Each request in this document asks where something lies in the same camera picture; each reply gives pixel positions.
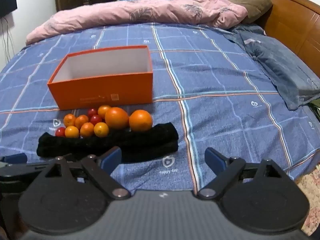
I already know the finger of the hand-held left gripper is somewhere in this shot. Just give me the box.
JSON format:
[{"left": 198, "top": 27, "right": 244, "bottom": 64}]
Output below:
[
  {"left": 0, "top": 164, "right": 55, "bottom": 182},
  {"left": 0, "top": 153, "right": 28, "bottom": 165}
]

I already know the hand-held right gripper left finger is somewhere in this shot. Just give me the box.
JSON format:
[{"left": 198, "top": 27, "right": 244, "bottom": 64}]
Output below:
[{"left": 42, "top": 147, "right": 132, "bottom": 201}]

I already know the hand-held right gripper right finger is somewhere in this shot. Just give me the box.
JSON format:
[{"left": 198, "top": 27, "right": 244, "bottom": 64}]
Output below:
[{"left": 197, "top": 147, "right": 291, "bottom": 201}]

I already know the reddish small tangerine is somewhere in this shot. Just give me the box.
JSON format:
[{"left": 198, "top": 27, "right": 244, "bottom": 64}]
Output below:
[
  {"left": 80, "top": 122, "right": 95, "bottom": 138},
  {"left": 63, "top": 114, "right": 77, "bottom": 127},
  {"left": 75, "top": 115, "right": 89, "bottom": 130}
]

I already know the large orange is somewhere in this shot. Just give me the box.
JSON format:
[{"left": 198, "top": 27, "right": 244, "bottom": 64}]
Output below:
[
  {"left": 105, "top": 107, "right": 129, "bottom": 130},
  {"left": 129, "top": 110, "right": 153, "bottom": 132}
]

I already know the orange cardboard box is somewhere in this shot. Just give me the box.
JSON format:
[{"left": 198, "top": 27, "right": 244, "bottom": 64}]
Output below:
[{"left": 47, "top": 45, "right": 154, "bottom": 111}]

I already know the black fuzzy cloth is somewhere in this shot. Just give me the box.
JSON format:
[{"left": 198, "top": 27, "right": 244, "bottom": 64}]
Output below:
[{"left": 37, "top": 122, "right": 179, "bottom": 163}]

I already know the blue plaid bedsheet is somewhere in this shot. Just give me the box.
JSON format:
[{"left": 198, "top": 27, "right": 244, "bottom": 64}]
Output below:
[{"left": 0, "top": 22, "right": 320, "bottom": 193}]

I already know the patterned floor rug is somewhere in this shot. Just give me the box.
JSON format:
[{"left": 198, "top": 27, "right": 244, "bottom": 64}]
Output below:
[{"left": 295, "top": 162, "right": 320, "bottom": 235}]

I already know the blue-grey pillow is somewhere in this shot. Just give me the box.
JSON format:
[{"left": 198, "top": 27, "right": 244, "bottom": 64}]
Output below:
[{"left": 224, "top": 24, "right": 320, "bottom": 110}]

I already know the pink floral quilt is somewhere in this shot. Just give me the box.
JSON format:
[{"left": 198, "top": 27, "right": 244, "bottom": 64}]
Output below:
[{"left": 26, "top": 0, "right": 248, "bottom": 45}]

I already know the brown pillow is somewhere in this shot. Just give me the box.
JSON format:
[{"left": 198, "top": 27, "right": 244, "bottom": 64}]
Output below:
[{"left": 226, "top": 0, "right": 273, "bottom": 24}]

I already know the wooden bed headboard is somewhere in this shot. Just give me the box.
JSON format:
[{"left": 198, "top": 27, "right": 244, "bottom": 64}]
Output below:
[{"left": 235, "top": 0, "right": 320, "bottom": 78}]

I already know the black television cable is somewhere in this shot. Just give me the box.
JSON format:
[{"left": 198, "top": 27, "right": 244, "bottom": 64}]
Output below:
[{"left": 1, "top": 17, "right": 14, "bottom": 63}]

